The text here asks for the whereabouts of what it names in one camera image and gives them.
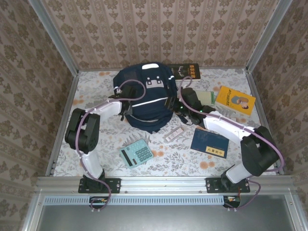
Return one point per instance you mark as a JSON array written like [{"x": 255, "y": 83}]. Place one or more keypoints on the floral table cloth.
[{"x": 173, "y": 163}]

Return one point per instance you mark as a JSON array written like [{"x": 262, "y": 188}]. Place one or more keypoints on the aluminium side rail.
[
  {"x": 263, "y": 108},
  {"x": 62, "y": 125}
]

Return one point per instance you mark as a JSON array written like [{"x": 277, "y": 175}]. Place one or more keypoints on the aluminium frame post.
[
  {"x": 267, "y": 38},
  {"x": 55, "y": 38}
]

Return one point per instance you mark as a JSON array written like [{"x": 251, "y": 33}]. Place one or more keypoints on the black book with gold print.
[{"x": 187, "y": 72}]

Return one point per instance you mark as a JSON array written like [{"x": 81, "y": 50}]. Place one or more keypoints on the yellow illustrated book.
[{"x": 235, "y": 101}]

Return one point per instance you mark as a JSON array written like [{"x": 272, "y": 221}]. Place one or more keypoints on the teal calculator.
[{"x": 137, "y": 154}]

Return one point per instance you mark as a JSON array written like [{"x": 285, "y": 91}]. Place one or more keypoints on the aluminium mounting rail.
[{"x": 163, "y": 184}]

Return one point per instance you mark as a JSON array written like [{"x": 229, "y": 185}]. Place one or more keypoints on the pale green notepad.
[{"x": 207, "y": 97}]

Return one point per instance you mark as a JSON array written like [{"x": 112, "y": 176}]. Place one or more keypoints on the small clear labelled box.
[{"x": 174, "y": 134}]

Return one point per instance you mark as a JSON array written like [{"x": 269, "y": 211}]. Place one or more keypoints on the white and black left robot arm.
[{"x": 108, "y": 108}]

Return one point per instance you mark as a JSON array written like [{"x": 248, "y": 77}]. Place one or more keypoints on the navy blue backpack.
[{"x": 149, "y": 110}]

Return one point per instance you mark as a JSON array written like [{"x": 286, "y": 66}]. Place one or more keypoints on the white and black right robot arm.
[{"x": 223, "y": 125}]

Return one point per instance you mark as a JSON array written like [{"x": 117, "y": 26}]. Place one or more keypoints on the navy book with yellow label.
[{"x": 209, "y": 142}]

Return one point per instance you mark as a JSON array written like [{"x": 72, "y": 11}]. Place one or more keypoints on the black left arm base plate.
[{"x": 113, "y": 185}]

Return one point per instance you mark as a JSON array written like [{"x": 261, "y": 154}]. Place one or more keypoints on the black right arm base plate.
[{"x": 213, "y": 185}]

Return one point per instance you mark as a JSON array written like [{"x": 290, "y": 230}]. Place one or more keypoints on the grey metal sheet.
[{"x": 168, "y": 219}]

